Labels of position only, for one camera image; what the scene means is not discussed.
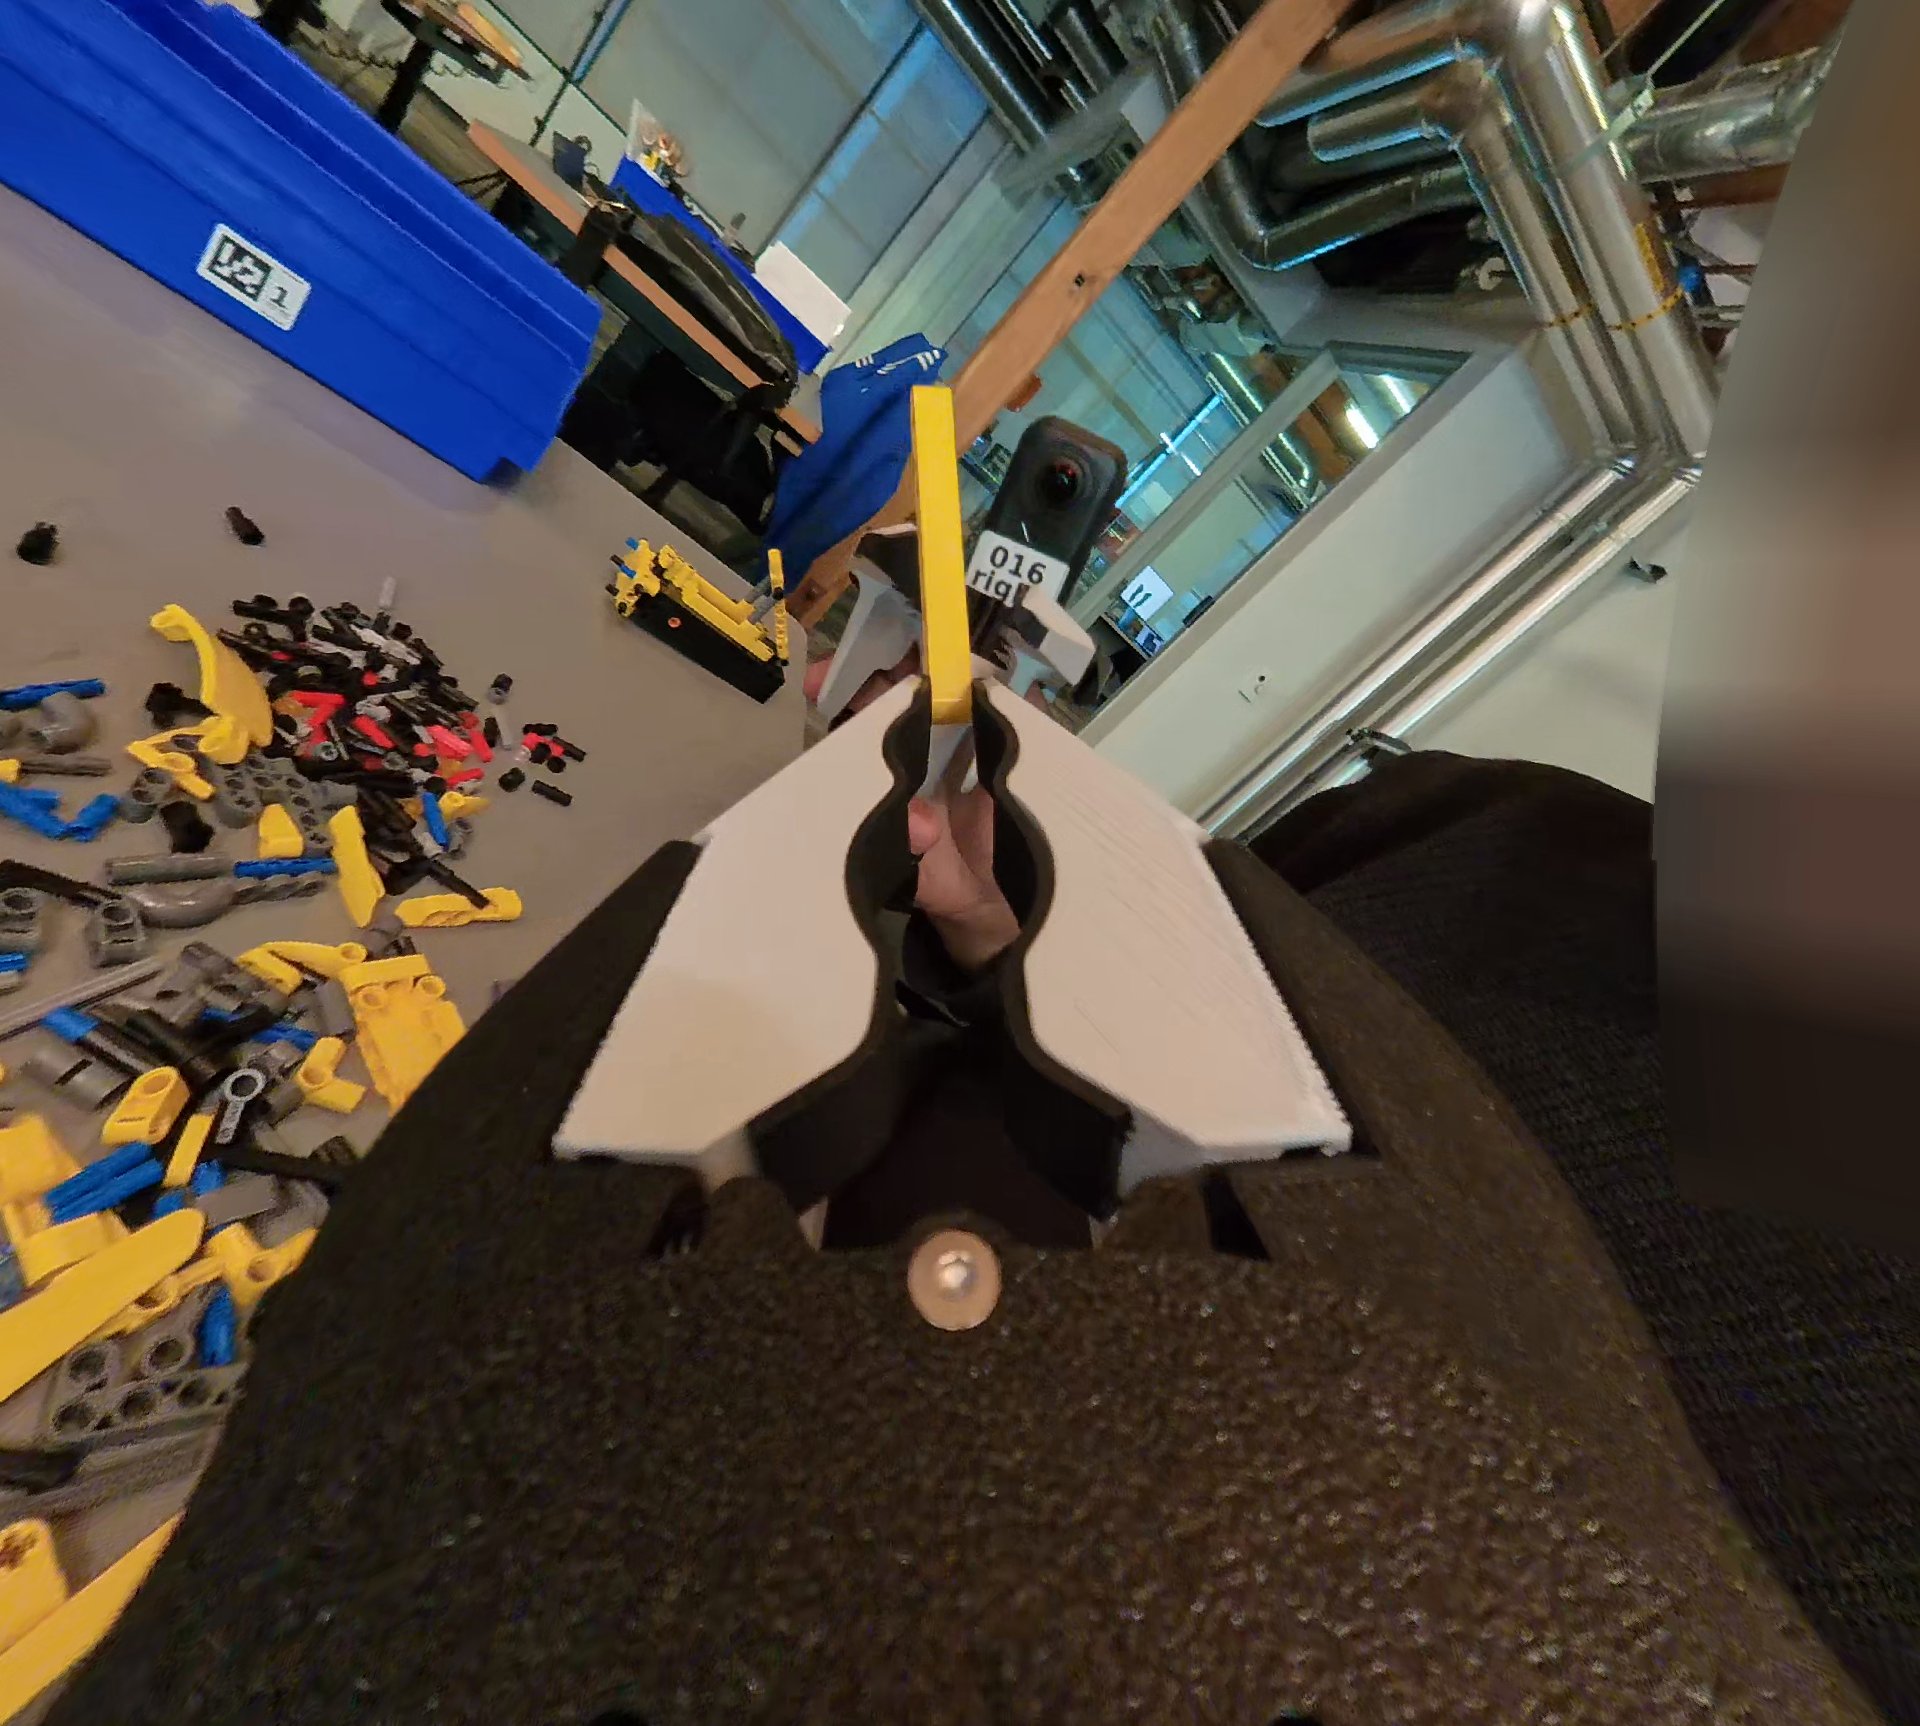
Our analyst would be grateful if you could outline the silver ventilation duct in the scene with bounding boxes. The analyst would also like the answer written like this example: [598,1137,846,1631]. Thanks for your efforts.
[1252,0,1720,485]

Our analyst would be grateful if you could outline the wooden ceiling beam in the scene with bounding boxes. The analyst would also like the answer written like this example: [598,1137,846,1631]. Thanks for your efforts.
[786,0,1429,626]

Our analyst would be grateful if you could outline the pile of building bricks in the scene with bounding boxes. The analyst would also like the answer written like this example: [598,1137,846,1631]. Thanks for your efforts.
[0,582,590,1715]

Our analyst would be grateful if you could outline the black white bin label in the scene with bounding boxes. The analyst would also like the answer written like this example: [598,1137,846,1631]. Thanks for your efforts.
[195,222,313,335]

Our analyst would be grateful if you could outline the person's right hand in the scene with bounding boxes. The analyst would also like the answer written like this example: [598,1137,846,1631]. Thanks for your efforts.
[905,785,1032,975]

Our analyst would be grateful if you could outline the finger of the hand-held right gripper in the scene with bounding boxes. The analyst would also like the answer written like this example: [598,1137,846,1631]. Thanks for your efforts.
[817,523,924,726]
[978,598,1100,709]

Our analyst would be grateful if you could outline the blue plastic bin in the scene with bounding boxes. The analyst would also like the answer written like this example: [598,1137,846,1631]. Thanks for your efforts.
[0,0,607,486]

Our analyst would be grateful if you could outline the black bag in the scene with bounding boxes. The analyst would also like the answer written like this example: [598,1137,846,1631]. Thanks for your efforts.
[576,199,801,396]

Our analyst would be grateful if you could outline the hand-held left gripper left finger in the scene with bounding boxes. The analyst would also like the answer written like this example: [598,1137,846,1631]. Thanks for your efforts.
[553,680,932,1166]

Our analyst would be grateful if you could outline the blue cloth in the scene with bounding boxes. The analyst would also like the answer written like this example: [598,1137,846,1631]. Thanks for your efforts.
[769,331,950,588]

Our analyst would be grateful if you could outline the long yellow brick beam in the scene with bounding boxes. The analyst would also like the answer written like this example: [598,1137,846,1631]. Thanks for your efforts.
[911,384,978,726]

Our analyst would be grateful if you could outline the silver wall pipes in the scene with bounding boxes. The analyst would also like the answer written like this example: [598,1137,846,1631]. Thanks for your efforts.
[1193,450,1705,844]

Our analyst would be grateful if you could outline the white box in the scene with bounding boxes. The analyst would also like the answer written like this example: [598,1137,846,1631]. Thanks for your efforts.
[751,241,852,376]

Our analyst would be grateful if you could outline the yellow black assembled model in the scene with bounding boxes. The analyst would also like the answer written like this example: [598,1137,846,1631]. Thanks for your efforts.
[607,538,793,707]

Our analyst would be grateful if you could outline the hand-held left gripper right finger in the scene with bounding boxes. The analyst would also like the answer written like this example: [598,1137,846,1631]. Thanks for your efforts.
[966,680,1360,1214]

